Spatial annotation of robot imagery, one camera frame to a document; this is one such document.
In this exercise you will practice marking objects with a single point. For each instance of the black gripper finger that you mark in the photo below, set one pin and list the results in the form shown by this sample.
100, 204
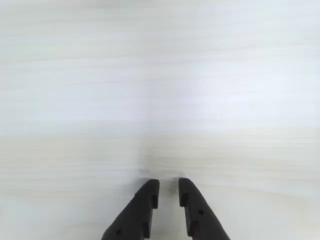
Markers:
202, 220
135, 215

